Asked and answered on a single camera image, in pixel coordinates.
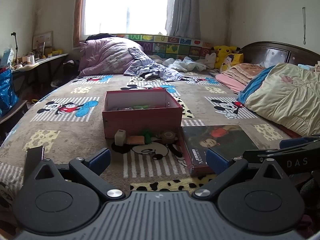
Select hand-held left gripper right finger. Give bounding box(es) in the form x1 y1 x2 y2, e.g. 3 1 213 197
192 149 284 202

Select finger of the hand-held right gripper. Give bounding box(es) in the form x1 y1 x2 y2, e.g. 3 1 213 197
279 134 320 151
242 149 282 165

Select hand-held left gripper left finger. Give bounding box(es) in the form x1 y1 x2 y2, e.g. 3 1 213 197
35 148 125 202

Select dark portrait print box lid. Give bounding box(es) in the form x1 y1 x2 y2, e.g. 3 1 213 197
178 125 259 176

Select beige small block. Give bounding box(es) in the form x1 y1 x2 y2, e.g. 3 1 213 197
114 129 126 146

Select orange sponge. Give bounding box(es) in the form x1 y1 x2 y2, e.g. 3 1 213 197
126 135 145 145

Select brown tape roll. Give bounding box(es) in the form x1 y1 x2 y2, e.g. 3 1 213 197
160 131 178 144

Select red cardboard shoe box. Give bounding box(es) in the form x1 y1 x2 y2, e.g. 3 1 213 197
102 89 183 139

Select cartoon mouse printed blanket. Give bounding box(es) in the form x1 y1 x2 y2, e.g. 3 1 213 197
0 71 295 205

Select cream quilt with blue lining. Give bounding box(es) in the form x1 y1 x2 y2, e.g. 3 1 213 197
236 63 320 137

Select black phone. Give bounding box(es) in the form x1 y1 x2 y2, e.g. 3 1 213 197
24 146 45 172

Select folded pink blankets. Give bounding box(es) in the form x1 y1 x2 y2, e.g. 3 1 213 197
215 63 266 94

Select dark wooden headboard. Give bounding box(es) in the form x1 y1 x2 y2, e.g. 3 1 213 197
239 41 320 68

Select wooden chair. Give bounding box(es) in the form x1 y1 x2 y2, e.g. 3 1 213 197
0 100 28 145

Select white crumpled clothes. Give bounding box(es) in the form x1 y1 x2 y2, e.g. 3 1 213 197
153 54 207 72

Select white plush toy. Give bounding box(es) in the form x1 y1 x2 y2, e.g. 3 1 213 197
205 52 217 68

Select purple quilt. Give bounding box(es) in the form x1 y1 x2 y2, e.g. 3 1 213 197
79 36 147 76

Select yellow plush toy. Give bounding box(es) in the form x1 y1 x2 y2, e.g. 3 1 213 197
212 45 244 72

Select blue purple crumpled clothing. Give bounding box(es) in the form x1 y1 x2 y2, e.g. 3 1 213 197
124 47 186 82

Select blue plastic bag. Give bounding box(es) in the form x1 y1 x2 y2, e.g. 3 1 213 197
0 69 20 117

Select cluttered desk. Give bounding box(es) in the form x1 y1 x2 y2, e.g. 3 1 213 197
12 53 70 85

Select colourful alphabet foam mat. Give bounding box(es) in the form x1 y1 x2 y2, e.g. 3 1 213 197
116 33 215 61

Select framed picture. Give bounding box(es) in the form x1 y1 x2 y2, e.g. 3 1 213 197
32 31 54 53

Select light blue tissue box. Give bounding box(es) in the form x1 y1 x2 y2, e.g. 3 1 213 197
2 48 15 65

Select black phone stand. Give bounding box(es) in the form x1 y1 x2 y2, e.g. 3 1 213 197
11 32 19 63

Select window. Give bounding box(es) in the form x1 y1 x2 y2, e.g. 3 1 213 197
73 0 173 47

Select grey curtain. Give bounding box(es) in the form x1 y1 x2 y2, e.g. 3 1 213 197
165 0 202 39

